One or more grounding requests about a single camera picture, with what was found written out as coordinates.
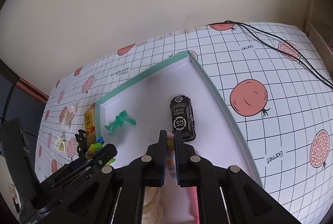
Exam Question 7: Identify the colourful plastic block toy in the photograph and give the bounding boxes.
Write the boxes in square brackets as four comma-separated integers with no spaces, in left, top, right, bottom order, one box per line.
[85,137,117,167]

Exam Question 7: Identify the cream hair claw clip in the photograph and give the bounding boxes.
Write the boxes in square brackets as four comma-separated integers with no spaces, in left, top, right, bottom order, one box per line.
[54,136,67,152]

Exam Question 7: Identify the black robot toy figure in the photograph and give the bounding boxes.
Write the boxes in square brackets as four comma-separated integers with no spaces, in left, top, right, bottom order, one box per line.
[75,129,87,157]

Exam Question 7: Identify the pastel rainbow hair tie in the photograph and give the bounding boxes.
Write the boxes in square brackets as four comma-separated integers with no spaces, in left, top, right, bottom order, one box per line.
[164,135,180,180]

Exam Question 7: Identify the green plastic toy figure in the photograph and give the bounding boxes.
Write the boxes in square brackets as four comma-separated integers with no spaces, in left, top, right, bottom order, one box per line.
[104,110,136,136]

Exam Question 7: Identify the yellow snack packet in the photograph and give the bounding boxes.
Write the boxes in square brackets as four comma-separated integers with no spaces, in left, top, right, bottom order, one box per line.
[84,103,96,146]

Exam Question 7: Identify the bag of cotton swabs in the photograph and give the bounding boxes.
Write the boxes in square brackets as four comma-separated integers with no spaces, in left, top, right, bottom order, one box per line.
[59,104,77,132]

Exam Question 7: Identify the black toy car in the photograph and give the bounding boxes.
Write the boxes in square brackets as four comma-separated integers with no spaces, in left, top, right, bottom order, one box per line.
[170,95,196,142]

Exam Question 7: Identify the cream lace scrunchie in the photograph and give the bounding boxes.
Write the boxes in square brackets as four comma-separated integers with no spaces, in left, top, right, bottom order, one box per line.
[142,187,165,224]

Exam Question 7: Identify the teal shallow cardboard box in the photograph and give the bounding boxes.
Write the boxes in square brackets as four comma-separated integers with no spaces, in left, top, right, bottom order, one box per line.
[95,51,271,223]

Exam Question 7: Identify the dark blue cabinet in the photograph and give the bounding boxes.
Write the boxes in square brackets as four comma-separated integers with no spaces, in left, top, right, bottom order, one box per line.
[0,58,49,151]

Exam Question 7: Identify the pomegranate print grid tablecloth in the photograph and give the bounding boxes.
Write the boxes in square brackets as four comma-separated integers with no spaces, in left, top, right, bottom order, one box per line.
[34,22,332,223]

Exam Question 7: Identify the white wooden shelf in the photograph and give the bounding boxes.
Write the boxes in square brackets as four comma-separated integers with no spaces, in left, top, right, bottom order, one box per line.
[305,0,332,71]

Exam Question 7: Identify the black cable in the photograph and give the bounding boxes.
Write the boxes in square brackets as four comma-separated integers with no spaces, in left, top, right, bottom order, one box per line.
[206,20,333,89]

